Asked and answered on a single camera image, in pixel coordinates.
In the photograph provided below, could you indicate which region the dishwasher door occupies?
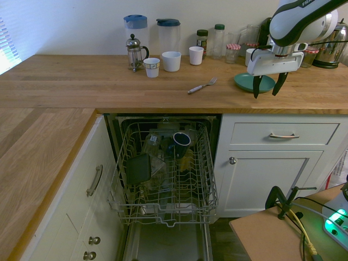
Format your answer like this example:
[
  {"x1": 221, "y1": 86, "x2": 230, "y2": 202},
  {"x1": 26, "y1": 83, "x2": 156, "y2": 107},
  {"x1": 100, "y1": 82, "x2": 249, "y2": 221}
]
[{"x1": 121, "y1": 221, "x2": 214, "y2": 261}]

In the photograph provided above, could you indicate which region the grey cable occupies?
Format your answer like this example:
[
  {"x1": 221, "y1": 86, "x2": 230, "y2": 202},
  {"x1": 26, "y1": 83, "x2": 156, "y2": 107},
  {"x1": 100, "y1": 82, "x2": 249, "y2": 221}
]
[{"x1": 293, "y1": 202, "x2": 328, "y2": 219}]

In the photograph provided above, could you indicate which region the glass jar red checkered lid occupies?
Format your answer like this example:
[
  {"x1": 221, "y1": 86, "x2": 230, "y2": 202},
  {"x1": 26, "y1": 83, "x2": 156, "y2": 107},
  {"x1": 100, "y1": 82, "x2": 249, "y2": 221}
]
[
  {"x1": 243, "y1": 42, "x2": 259, "y2": 57},
  {"x1": 225, "y1": 43, "x2": 242, "y2": 65},
  {"x1": 300, "y1": 46, "x2": 320, "y2": 69}
]

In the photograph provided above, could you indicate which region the clear pitcher light blue lid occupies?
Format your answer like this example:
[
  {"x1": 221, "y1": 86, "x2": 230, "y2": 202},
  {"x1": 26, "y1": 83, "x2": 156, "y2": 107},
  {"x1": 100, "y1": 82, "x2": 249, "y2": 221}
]
[{"x1": 123, "y1": 14, "x2": 149, "y2": 57}]

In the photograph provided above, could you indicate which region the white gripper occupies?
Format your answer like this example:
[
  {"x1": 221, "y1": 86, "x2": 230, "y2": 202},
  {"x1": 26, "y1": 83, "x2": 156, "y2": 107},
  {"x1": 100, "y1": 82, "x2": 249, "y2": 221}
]
[{"x1": 246, "y1": 49, "x2": 305, "y2": 100}]

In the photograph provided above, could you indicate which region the teal green plate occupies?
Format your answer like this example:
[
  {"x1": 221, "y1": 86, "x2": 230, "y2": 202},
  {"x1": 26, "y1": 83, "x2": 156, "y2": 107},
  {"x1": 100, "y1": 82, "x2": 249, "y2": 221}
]
[{"x1": 234, "y1": 72, "x2": 276, "y2": 94}]

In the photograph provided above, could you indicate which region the clear pitcher dark blue lid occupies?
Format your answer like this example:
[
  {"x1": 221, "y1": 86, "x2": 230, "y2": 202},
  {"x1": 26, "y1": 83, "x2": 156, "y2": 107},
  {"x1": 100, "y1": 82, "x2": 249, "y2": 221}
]
[{"x1": 156, "y1": 18, "x2": 182, "y2": 55}]

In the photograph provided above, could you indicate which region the white mug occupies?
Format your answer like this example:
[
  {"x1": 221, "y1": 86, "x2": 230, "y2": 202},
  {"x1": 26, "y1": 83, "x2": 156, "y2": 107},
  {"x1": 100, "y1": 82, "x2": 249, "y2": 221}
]
[{"x1": 245, "y1": 48, "x2": 259, "y2": 67}]

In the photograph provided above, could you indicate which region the spice jar dark lid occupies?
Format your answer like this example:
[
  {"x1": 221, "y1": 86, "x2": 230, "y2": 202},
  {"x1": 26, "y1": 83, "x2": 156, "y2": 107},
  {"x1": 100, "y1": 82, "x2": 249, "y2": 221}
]
[{"x1": 196, "y1": 29, "x2": 209, "y2": 57}]

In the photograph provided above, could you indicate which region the grey wire dishwasher rack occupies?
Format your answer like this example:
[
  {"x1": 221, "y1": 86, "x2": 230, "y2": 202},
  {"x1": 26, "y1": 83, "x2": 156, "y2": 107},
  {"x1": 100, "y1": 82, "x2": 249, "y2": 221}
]
[{"x1": 106, "y1": 119, "x2": 220, "y2": 228}]

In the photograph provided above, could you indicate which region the small white cup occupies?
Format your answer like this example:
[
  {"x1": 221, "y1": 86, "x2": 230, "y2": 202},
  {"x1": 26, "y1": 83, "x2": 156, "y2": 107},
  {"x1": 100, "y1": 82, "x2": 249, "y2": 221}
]
[{"x1": 189, "y1": 46, "x2": 205, "y2": 66}]

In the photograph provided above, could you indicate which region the white drawer front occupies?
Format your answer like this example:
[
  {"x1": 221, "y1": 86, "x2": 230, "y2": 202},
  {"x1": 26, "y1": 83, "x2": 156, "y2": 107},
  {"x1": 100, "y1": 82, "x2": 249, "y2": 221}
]
[{"x1": 229, "y1": 122, "x2": 341, "y2": 146}]

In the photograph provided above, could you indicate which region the stainless steel kettle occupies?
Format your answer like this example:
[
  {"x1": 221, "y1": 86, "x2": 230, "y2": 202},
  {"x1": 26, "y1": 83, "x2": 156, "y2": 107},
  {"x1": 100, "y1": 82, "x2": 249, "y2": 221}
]
[{"x1": 312, "y1": 22, "x2": 348, "y2": 69}]

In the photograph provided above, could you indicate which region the black square container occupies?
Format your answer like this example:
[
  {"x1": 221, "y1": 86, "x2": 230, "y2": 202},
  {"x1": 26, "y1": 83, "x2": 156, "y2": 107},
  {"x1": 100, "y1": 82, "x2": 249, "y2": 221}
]
[{"x1": 126, "y1": 152, "x2": 152, "y2": 185}]

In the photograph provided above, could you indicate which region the curved metal cabinet handle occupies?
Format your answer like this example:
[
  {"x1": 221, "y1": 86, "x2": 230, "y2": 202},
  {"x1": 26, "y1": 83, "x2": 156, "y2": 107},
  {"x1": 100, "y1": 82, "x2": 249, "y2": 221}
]
[{"x1": 86, "y1": 164, "x2": 104, "y2": 197}]

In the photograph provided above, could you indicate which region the large empty glass jar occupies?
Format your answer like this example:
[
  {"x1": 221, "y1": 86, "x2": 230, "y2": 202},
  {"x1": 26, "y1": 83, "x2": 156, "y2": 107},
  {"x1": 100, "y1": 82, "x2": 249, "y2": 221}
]
[{"x1": 245, "y1": 24, "x2": 262, "y2": 45}]

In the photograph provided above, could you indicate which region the brown wooden board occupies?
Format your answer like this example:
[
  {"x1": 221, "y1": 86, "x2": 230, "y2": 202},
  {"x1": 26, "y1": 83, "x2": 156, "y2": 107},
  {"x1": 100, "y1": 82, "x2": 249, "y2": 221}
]
[{"x1": 228, "y1": 184, "x2": 348, "y2": 261}]

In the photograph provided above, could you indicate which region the dark blue mug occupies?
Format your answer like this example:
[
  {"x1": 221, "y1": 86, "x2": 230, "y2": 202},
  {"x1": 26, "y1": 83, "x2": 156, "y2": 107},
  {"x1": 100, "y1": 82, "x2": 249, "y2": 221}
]
[{"x1": 166, "y1": 132, "x2": 192, "y2": 160}]

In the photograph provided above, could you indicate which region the black metal clamp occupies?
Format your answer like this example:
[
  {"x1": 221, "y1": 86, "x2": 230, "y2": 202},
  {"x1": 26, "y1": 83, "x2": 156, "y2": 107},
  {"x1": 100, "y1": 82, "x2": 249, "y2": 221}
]
[{"x1": 264, "y1": 185, "x2": 318, "y2": 221}]

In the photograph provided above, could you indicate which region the white printed paper bag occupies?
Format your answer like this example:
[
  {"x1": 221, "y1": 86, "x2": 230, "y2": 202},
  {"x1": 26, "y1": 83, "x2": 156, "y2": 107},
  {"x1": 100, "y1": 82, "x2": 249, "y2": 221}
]
[{"x1": 327, "y1": 148, "x2": 348, "y2": 189}]

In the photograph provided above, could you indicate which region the white-handled metal fork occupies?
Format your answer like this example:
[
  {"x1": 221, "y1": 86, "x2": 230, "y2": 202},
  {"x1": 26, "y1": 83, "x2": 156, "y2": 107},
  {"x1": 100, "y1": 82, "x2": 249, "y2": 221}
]
[{"x1": 187, "y1": 77, "x2": 219, "y2": 95}]

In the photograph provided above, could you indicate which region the clear drinking glass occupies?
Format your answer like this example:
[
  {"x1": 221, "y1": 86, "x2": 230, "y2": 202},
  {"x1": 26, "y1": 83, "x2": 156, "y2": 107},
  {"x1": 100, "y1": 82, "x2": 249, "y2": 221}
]
[{"x1": 227, "y1": 32, "x2": 242, "y2": 46}]

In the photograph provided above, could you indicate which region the glass French press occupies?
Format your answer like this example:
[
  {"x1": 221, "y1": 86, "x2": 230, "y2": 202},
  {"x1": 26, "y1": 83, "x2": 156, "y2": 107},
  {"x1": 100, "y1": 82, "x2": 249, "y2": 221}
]
[{"x1": 125, "y1": 33, "x2": 151, "y2": 73}]

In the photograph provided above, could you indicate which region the yellow cable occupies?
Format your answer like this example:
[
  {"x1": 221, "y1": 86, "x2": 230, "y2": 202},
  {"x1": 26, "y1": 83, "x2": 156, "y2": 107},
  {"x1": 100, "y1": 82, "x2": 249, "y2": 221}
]
[{"x1": 287, "y1": 207, "x2": 319, "y2": 257}]

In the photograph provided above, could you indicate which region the clear bottle green cap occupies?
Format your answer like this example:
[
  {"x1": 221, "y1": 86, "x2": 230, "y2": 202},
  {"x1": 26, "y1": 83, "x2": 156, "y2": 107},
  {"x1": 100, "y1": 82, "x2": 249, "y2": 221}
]
[{"x1": 212, "y1": 23, "x2": 226, "y2": 60}]

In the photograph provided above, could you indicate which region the wide white ceramic cup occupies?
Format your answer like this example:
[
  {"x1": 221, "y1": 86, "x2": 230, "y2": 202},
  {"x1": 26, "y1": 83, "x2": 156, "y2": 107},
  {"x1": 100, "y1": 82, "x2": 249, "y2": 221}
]
[{"x1": 161, "y1": 51, "x2": 182, "y2": 73}]

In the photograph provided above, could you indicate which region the white cabinet door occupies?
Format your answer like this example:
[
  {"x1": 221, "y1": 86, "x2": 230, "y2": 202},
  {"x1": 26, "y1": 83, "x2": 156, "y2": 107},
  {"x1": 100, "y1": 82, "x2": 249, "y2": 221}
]
[{"x1": 217, "y1": 149, "x2": 325, "y2": 219}]

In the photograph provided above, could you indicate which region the clear glass jar with label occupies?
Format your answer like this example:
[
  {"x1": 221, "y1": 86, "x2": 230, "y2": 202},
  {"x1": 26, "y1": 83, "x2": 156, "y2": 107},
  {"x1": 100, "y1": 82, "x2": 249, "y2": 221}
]
[{"x1": 142, "y1": 133, "x2": 167, "y2": 164}]

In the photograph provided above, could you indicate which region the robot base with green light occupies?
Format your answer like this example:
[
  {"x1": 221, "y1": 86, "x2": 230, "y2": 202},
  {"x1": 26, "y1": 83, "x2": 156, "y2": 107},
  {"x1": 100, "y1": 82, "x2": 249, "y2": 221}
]
[{"x1": 321, "y1": 181, "x2": 348, "y2": 246}]

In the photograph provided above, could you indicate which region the metal drawer handle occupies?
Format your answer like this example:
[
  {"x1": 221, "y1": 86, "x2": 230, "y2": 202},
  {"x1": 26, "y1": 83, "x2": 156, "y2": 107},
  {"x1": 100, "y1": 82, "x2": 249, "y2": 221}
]
[{"x1": 269, "y1": 132, "x2": 300, "y2": 140}]

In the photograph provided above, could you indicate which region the yellow dish item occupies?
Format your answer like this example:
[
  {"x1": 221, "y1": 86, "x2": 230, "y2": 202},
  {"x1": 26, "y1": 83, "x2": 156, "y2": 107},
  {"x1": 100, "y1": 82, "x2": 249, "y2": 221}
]
[{"x1": 179, "y1": 151, "x2": 195, "y2": 172}]

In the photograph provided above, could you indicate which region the patterned paper cup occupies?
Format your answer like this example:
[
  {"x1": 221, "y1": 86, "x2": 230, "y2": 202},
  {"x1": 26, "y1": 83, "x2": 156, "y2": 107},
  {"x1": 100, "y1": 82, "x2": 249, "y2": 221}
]
[{"x1": 142, "y1": 57, "x2": 161, "y2": 79}]

